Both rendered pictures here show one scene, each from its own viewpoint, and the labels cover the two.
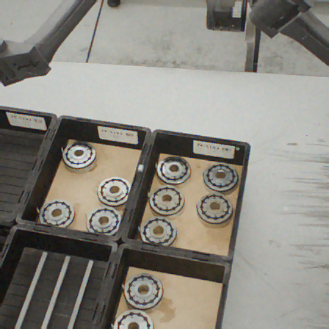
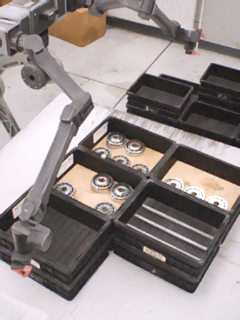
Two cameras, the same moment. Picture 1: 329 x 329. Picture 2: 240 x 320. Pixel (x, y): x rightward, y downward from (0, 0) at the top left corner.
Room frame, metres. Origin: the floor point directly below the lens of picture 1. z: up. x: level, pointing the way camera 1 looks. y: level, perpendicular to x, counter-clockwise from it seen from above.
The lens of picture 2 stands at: (0.50, 1.57, 2.35)
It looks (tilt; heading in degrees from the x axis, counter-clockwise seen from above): 42 degrees down; 285
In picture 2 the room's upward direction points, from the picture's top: 3 degrees clockwise
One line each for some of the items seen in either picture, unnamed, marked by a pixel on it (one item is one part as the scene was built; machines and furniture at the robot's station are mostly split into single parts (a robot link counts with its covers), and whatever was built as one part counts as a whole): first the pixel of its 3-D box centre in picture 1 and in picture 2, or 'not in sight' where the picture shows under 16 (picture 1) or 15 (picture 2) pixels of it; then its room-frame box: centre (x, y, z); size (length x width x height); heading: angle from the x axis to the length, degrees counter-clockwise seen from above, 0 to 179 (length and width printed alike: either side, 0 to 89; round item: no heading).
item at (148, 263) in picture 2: not in sight; (168, 243); (0.63, 0.32, 0.76); 0.40 x 0.30 x 0.12; 166
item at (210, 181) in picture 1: (220, 176); (116, 138); (1.03, -0.17, 0.86); 0.10 x 0.10 x 0.01
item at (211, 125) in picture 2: not in sight; (208, 136); (0.60, -1.05, 0.31); 0.40 x 0.30 x 0.34; 172
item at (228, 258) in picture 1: (189, 192); (127, 145); (0.94, -0.07, 0.92); 0.40 x 0.30 x 0.02; 166
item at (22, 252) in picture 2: not in sight; (23, 244); (1.05, 0.78, 1.13); 0.10 x 0.07 x 0.07; 103
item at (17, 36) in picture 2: not in sight; (20, 41); (1.39, 0.05, 1.45); 0.09 x 0.08 x 0.12; 82
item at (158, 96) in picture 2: not in sight; (157, 114); (1.00, -1.10, 0.37); 0.40 x 0.30 x 0.45; 172
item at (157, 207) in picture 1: (167, 200); (120, 161); (0.96, 0.00, 0.86); 0.10 x 0.10 x 0.01
